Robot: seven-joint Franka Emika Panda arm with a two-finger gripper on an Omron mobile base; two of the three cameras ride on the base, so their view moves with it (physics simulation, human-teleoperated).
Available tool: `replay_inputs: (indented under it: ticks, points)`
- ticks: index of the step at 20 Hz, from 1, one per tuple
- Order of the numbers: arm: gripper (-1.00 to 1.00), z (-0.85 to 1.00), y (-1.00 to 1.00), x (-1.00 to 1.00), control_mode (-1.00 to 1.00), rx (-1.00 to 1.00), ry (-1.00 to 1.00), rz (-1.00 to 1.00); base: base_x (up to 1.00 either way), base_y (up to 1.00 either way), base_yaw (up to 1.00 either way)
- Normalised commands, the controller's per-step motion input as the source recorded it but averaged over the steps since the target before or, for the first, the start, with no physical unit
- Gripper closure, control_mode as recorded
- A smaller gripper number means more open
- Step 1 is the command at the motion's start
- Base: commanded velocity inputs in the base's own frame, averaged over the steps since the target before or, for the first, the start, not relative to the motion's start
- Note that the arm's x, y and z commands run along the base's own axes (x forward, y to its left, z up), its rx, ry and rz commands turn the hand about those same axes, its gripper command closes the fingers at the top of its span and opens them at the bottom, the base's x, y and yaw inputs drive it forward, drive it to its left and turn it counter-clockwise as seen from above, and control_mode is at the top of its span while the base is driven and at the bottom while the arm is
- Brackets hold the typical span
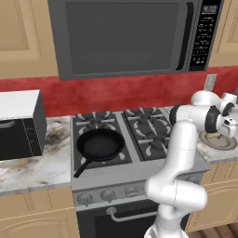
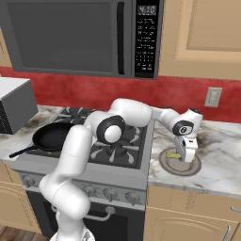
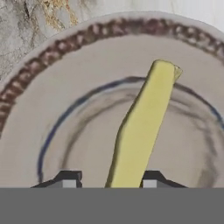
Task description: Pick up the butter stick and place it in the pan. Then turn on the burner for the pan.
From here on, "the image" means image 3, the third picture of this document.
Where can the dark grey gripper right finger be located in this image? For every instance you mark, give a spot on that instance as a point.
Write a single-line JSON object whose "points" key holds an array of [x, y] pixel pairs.
{"points": [[154, 178]]}

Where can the beige plate with brown rim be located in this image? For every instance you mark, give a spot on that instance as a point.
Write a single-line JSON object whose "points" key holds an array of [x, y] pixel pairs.
{"points": [[87, 87]]}

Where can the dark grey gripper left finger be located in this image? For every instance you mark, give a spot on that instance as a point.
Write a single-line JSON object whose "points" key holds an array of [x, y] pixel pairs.
{"points": [[67, 178]]}

